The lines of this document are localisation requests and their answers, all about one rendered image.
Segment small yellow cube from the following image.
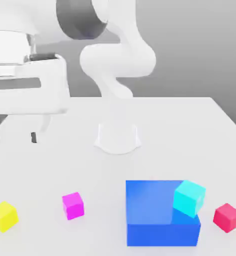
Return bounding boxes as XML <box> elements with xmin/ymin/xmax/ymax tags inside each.
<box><xmin>0</xmin><ymin>200</ymin><xmax>20</xmax><ymax>234</ymax></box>

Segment small magenta cube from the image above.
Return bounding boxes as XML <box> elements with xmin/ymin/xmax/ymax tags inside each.
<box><xmin>62</xmin><ymin>191</ymin><xmax>85</xmax><ymax>221</ymax></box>

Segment large blue box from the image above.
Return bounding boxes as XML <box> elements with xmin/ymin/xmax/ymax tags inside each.
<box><xmin>125</xmin><ymin>179</ymin><xmax>202</xmax><ymax>247</ymax></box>

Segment small cyan cube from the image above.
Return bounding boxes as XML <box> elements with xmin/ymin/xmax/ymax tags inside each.
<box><xmin>172</xmin><ymin>179</ymin><xmax>207</xmax><ymax>219</ymax></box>

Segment small red cube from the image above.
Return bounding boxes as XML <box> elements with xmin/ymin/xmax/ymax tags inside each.
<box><xmin>212</xmin><ymin>202</ymin><xmax>236</xmax><ymax>234</ymax></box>

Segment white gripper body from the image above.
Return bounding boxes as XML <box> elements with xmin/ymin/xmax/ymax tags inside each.
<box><xmin>0</xmin><ymin>53</ymin><xmax>71</xmax><ymax>116</ymax></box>

